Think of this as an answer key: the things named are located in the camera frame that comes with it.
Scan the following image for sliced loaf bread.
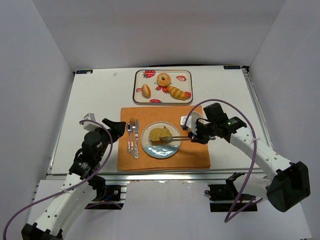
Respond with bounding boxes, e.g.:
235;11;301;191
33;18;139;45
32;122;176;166
148;126;172;145

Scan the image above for metal serving tongs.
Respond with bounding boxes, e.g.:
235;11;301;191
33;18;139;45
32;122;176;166
149;136;192;142

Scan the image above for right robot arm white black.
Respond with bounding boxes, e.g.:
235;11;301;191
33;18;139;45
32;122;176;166
180;101;311;212

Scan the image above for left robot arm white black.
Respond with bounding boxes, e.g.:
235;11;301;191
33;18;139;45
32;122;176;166
21;118;127;240

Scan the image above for striped long bread roll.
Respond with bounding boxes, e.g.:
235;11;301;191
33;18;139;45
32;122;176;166
167;85;187;101

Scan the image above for silver fork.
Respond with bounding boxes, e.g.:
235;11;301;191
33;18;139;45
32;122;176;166
129;118;136;155

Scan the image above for yellow mug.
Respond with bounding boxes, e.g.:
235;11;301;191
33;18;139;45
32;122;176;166
186;111;202;126

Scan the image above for orange cloth placemat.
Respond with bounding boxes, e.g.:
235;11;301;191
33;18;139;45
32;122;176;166
117;106;211;171

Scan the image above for silver table knife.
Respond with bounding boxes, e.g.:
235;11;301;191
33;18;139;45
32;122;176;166
133;119;139;159

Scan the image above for round plate blue white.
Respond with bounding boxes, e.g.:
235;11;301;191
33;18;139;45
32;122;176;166
140;121;181;159

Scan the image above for round sesame bun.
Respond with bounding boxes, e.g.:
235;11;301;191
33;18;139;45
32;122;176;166
141;84;151;98

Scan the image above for strawberry pattern tray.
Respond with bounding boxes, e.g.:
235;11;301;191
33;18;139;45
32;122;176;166
132;69;194;105

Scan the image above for left blue table label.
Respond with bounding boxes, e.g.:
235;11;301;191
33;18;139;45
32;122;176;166
75;69;93;75

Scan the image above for blue table label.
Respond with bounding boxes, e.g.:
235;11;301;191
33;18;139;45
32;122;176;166
223;65;241;70
75;69;93;75

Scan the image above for bagel with hole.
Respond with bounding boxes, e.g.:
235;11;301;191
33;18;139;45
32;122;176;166
156;73;171;87

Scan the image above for right blue table label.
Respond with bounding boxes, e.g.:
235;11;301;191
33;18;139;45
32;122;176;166
223;65;241;70

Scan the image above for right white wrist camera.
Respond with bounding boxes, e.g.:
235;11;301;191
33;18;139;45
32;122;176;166
180;115;198;134

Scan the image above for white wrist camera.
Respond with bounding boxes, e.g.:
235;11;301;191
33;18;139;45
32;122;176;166
82;112;98;131
180;115;198;134

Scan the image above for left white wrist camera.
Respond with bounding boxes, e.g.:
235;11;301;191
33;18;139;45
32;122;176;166
82;112;98;131

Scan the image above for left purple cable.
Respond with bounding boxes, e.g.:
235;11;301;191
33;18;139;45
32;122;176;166
3;119;123;240

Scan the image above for purple cable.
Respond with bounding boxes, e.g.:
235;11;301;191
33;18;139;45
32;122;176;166
3;119;123;240
183;98;265;224

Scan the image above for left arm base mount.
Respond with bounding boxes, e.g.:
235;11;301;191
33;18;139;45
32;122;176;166
85;185;127;210

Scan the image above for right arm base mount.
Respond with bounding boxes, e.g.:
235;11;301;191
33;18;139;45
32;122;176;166
204;172;258;213

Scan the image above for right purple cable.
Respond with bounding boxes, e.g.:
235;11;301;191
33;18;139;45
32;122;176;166
183;98;265;224

